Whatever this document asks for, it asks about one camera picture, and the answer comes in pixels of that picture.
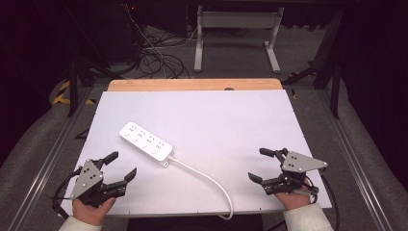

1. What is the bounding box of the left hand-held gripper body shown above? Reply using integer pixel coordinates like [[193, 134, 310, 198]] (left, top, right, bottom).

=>
[[69, 159, 128, 208]]

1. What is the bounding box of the tangle of black floor cables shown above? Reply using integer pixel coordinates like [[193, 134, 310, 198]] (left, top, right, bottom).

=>
[[136, 27, 193, 80]]

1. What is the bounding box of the black metal stand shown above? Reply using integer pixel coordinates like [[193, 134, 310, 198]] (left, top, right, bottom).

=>
[[62, 6, 125, 118], [282, 9, 346, 120]]

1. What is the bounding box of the white power strip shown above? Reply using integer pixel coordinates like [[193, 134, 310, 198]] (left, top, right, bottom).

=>
[[118, 121, 174, 168]]

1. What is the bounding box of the aluminium rail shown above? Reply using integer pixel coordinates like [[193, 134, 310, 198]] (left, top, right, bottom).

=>
[[316, 90, 395, 231], [7, 86, 97, 231]]

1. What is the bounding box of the thin white floor cable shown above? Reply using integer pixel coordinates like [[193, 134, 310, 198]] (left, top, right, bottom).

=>
[[124, 3, 168, 79]]

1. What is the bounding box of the person's right hand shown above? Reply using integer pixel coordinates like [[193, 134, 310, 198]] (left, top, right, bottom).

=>
[[274, 179, 313, 212]]

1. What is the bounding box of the white metal table frame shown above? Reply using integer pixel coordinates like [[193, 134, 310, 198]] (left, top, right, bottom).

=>
[[193, 4, 286, 74]]

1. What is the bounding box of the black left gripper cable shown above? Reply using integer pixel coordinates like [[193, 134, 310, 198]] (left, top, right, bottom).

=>
[[51, 166, 83, 221]]

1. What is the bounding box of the white power strip cable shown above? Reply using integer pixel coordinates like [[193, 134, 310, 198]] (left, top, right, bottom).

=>
[[166, 155, 235, 221]]

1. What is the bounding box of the white table sheet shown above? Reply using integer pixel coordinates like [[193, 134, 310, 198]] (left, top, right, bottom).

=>
[[60, 90, 333, 219]]

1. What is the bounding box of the black equipment box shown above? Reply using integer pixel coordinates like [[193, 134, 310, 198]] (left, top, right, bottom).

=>
[[105, 0, 189, 61]]

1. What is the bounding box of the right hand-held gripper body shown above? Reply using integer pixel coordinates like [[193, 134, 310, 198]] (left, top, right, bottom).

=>
[[272, 150, 329, 195]]

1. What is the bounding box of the person's left hand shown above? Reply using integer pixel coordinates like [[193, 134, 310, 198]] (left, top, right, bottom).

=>
[[72, 195, 117, 227]]

